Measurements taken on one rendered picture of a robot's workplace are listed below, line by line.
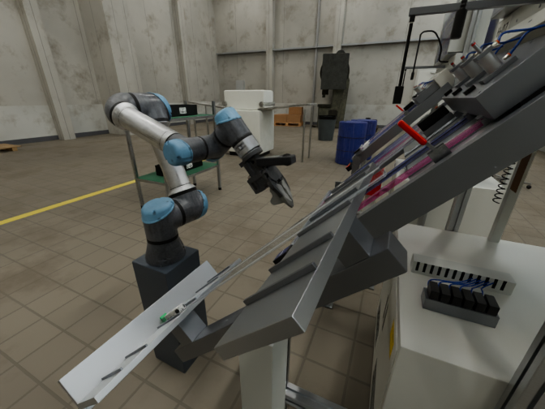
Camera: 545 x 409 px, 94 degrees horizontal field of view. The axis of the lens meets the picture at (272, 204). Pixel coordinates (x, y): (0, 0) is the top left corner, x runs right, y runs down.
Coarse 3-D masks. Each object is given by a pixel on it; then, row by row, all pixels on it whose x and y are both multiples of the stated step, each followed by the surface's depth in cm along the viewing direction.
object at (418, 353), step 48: (432, 240) 101; (480, 240) 102; (384, 288) 115; (528, 288) 76; (384, 336) 86; (432, 336) 61; (480, 336) 61; (528, 336) 61; (384, 384) 68; (432, 384) 58; (480, 384) 53
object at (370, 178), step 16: (368, 176) 24; (384, 176) 23; (352, 192) 25; (320, 208) 27; (304, 224) 28; (272, 240) 31; (288, 240) 30; (256, 256) 33; (240, 272) 36; (208, 288) 40
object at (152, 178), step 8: (176, 120) 248; (128, 136) 250; (128, 144) 253; (136, 168) 264; (200, 168) 304; (208, 168) 307; (136, 176) 266; (144, 176) 271; (152, 176) 272; (160, 176) 272; (192, 176) 283; (136, 184) 269; (160, 184) 255; (168, 192) 254
